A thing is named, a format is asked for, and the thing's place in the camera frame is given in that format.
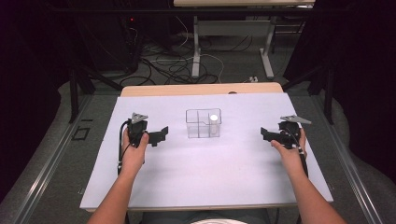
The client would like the person's left hand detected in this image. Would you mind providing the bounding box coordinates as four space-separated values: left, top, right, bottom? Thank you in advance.
120 127 150 175

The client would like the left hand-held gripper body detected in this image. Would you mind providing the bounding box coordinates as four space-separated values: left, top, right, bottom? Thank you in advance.
125 112 149 149

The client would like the metal floor rail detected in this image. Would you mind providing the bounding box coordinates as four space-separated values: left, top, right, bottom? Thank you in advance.
309 94 385 224
11 94 95 224

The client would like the person's dark clothing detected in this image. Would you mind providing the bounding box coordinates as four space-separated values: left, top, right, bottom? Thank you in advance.
139 209 273 224

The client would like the light wooden table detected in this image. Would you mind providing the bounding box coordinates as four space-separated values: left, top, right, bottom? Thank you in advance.
84 81 300 214

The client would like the white floor cable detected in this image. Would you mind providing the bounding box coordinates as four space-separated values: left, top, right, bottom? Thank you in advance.
173 15 226 84

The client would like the clear plastic compartment box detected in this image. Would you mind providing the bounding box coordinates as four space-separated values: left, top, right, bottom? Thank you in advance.
185 107 222 139

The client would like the black computer tower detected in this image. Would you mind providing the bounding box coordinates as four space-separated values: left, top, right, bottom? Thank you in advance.
78 12 142 73

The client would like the black metal stand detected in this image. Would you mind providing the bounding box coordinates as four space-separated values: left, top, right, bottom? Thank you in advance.
68 59 123 124
281 61 336 126

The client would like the white paper sheet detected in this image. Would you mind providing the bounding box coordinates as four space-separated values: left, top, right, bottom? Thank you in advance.
79 92 334 210

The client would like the desk with white legs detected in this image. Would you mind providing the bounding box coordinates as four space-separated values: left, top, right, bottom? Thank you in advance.
173 0 317 80

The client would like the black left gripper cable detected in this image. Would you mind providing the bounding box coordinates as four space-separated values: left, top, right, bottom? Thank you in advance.
117 119 131 175

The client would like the black horizontal bar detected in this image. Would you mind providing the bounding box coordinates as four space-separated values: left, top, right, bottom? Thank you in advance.
46 7 347 15

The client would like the square floor hatch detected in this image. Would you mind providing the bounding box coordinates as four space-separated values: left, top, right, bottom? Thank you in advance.
71 126 92 142

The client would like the white cylindrical tube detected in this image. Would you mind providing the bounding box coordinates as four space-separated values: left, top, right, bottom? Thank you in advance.
208 114 219 136

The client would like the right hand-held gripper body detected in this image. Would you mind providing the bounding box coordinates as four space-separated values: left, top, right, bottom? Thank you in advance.
277 114 313 150

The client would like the person's right hand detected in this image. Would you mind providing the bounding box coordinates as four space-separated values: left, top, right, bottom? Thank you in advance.
270 126 308 179

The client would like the tangle of black floor cables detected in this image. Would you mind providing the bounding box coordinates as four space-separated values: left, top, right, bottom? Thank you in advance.
119 27 254 88

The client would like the dark curtain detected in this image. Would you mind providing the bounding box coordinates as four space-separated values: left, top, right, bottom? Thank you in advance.
289 0 396 185
0 0 76 203

